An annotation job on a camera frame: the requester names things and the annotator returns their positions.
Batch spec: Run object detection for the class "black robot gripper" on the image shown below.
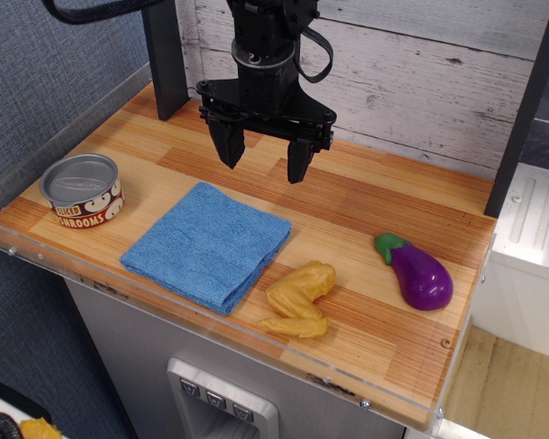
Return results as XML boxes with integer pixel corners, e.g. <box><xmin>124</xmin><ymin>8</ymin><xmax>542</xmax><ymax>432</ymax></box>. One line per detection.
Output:
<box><xmin>196</xmin><ymin>63</ymin><xmax>337</xmax><ymax>184</ymax></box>

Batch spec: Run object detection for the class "sliced mushrooms tin can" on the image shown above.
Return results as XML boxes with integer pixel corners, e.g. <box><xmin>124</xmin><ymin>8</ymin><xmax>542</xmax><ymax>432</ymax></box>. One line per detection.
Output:
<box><xmin>39</xmin><ymin>153</ymin><xmax>124</xmax><ymax>229</ymax></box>

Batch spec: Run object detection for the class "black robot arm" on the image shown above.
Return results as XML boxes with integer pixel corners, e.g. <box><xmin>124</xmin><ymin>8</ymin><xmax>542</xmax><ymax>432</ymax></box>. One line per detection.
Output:
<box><xmin>196</xmin><ymin>1</ymin><xmax>337</xmax><ymax>183</ymax></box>

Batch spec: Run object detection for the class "folded blue rag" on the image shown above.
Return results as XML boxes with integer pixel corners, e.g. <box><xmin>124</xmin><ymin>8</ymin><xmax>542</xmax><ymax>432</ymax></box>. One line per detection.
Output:
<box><xmin>120</xmin><ymin>183</ymin><xmax>292</xmax><ymax>316</ymax></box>

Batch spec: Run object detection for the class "yellow plastic chicken wing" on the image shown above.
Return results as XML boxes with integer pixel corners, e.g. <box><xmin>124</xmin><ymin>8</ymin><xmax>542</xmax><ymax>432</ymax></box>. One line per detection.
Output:
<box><xmin>257</xmin><ymin>261</ymin><xmax>336</xmax><ymax>338</ymax></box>

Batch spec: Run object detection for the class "purple toy eggplant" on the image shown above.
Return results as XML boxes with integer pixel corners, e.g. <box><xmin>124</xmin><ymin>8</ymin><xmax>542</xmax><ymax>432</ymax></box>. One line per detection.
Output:
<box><xmin>373</xmin><ymin>232</ymin><xmax>454</xmax><ymax>311</ymax></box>

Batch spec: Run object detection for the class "grey cabinet with dispenser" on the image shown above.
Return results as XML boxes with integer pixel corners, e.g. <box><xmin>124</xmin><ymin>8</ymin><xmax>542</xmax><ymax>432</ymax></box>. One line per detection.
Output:
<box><xmin>67</xmin><ymin>281</ymin><xmax>404</xmax><ymax>438</ymax></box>

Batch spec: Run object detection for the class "silver dispenser button panel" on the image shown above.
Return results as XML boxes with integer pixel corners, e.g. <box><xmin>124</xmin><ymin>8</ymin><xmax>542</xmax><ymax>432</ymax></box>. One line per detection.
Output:
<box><xmin>167</xmin><ymin>358</ymin><xmax>280</xmax><ymax>438</ymax></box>

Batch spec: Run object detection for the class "white ridged appliance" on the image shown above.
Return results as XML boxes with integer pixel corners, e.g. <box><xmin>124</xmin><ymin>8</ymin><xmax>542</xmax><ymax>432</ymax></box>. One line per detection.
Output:
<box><xmin>471</xmin><ymin>165</ymin><xmax>549</xmax><ymax>356</ymax></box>

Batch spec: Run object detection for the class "yellow object bottom left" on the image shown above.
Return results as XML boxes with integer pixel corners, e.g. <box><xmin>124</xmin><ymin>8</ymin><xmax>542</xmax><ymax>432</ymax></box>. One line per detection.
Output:
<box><xmin>19</xmin><ymin>418</ymin><xmax>63</xmax><ymax>439</ymax></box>

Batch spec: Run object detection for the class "dark left vertical post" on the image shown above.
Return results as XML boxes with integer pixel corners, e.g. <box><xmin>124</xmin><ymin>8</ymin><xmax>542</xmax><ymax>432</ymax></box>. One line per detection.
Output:
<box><xmin>142</xmin><ymin>0</ymin><xmax>189</xmax><ymax>121</ymax></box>

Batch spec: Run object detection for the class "dark vertical post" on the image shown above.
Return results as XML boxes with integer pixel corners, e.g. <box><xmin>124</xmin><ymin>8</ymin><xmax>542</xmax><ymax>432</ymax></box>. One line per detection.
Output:
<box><xmin>484</xmin><ymin>20</ymin><xmax>549</xmax><ymax>219</ymax></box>
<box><xmin>142</xmin><ymin>0</ymin><xmax>189</xmax><ymax>121</ymax></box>

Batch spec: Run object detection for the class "black corrugated cable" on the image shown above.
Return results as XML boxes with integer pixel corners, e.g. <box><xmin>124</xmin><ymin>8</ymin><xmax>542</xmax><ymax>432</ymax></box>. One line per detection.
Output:
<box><xmin>40</xmin><ymin>0</ymin><xmax>166</xmax><ymax>27</ymax></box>

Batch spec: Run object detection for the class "dark right vertical post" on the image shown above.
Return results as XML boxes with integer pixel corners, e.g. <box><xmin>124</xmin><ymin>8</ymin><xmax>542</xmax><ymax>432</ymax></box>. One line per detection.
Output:
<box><xmin>484</xmin><ymin>20</ymin><xmax>549</xmax><ymax>219</ymax></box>

